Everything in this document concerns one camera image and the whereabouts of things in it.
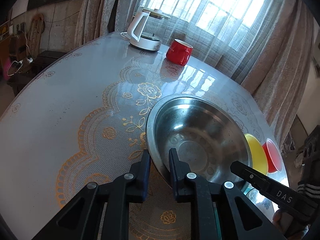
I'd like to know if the red ceramic mug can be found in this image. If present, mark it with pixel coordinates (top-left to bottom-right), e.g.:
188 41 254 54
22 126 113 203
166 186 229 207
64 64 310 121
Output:
166 39 193 67

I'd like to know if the stainless steel bowl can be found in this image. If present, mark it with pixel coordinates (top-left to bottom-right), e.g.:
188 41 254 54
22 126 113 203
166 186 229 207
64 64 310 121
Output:
145 94 252 190

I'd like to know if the red plastic bowl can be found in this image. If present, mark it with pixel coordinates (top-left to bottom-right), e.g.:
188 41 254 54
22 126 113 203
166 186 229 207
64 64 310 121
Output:
262 138 282 173

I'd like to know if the white sheer curtain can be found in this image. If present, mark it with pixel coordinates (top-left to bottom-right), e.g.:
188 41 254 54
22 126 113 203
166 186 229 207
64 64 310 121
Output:
136 0 283 83

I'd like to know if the wicker chair back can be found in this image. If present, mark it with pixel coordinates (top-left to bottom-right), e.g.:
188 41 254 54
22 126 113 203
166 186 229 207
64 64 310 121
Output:
27 13 45 59

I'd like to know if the white glass kettle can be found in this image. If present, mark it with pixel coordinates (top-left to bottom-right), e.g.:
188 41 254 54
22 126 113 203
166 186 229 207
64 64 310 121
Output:
120 8 170 52

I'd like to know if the large white dragon plate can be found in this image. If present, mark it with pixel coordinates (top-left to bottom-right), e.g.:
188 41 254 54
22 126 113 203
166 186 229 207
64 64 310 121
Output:
245 187 279 221

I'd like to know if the left beige curtain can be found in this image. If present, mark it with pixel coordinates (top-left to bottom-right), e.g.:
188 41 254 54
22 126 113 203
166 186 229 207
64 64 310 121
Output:
74 0 138 48

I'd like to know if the person's right hand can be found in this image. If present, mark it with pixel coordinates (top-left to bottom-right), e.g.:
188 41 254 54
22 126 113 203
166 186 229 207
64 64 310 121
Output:
272 209 305 239

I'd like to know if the yellow plastic bowl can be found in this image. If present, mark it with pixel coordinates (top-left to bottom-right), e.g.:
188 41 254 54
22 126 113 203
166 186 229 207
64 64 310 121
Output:
245 133 268 175

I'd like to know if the right beige curtain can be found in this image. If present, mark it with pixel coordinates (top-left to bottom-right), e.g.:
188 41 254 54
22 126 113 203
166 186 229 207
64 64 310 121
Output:
241 0 314 145

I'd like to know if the beige curtain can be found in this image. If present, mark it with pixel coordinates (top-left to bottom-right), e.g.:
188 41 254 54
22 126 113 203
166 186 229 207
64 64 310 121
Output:
74 0 138 48
241 0 314 145

